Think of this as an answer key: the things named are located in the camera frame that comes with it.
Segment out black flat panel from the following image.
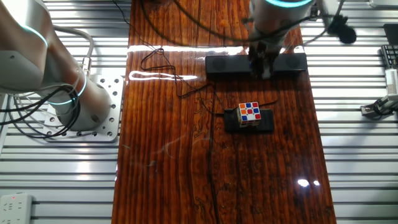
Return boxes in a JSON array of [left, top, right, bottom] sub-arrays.
[[383, 24, 398, 46]]

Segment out Rubik's cube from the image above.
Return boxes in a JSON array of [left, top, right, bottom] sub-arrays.
[[236, 101, 262, 128]]

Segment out grey cable with metal plug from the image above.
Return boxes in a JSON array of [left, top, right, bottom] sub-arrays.
[[52, 25, 95, 77]]

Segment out white power strip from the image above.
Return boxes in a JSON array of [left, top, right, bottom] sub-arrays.
[[0, 192, 34, 224]]

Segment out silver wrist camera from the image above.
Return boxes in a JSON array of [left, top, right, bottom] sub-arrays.
[[315, 0, 335, 30]]

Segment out small grey bracket camera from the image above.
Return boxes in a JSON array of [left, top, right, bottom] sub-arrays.
[[360, 95, 398, 119]]

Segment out black speaker bar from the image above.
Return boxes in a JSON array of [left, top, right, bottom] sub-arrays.
[[205, 52, 308, 75]]

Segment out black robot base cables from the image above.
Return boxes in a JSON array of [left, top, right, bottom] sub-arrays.
[[0, 85, 82, 140]]

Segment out thick black gripper cable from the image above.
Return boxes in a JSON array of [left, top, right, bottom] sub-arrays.
[[139, 0, 251, 44]]

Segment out grey flat device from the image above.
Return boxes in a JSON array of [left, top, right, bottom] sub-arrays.
[[369, 0, 398, 8]]

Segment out silver white depth camera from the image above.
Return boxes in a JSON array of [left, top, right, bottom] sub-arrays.
[[384, 68, 398, 97]]

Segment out black computer keyboard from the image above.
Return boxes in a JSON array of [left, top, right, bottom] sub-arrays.
[[381, 45, 398, 69]]

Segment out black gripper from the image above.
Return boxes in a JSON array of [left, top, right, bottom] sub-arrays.
[[248, 43, 277, 79]]

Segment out silver robot mounting plate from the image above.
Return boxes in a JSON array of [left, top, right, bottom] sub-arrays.
[[42, 73, 125, 143]]

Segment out thin black speaker cable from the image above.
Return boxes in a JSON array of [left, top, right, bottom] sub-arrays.
[[111, 0, 280, 115]]

